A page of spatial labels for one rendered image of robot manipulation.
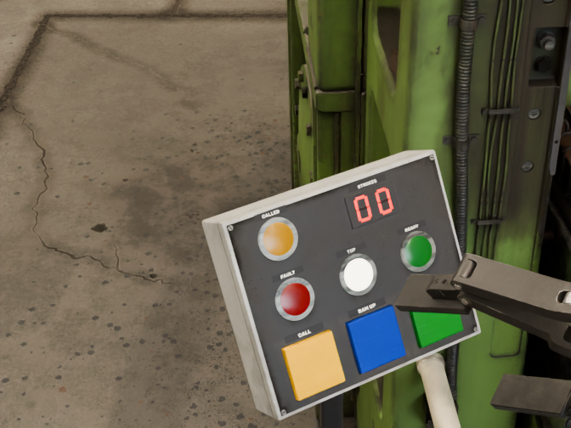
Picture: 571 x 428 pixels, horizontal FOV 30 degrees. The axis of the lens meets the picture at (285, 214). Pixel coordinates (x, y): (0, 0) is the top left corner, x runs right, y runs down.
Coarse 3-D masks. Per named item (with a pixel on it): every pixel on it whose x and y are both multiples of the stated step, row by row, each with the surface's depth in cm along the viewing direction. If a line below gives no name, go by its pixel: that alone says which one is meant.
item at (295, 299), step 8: (288, 288) 142; (296, 288) 142; (304, 288) 143; (280, 296) 142; (288, 296) 142; (296, 296) 142; (304, 296) 143; (288, 304) 142; (296, 304) 142; (304, 304) 143; (288, 312) 142; (296, 312) 142
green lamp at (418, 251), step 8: (416, 240) 150; (424, 240) 150; (408, 248) 149; (416, 248) 150; (424, 248) 150; (408, 256) 149; (416, 256) 150; (424, 256) 150; (416, 264) 150; (424, 264) 151
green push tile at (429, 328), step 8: (416, 312) 150; (416, 320) 150; (424, 320) 150; (432, 320) 151; (440, 320) 151; (448, 320) 152; (456, 320) 153; (416, 328) 150; (424, 328) 150; (432, 328) 151; (440, 328) 151; (448, 328) 152; (456, 328) 153; (416, 336) 150; (424, 336) 150; (432, 336) 151; (440, 336) 152; (448, 336) 152; (424, 344) 150
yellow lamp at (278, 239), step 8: (272, 224) 141; (280, 224) 141; (264, 232) 140; (272, 232) 141; (280, 232) 141; (288, 232) 142; (264, 240) 140; (272, 240) 141; (280, 240) 141; (288, 240) 142; (272, 248) 141; (280, 248) 141; (288, 248) 142
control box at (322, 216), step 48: (288, 192) 149; (336, 192) 145; (384, 192) 148; (432, 192) 151; (240, 240) 139; (336, 240) 145; (384, 240) 148; (432, 240) 151; (240, 288) 140; (336, 288) 145; (384, 288) 148; (240, 336) 145; (288, 336) 142; (336, 336) 146; (288, 384) 143
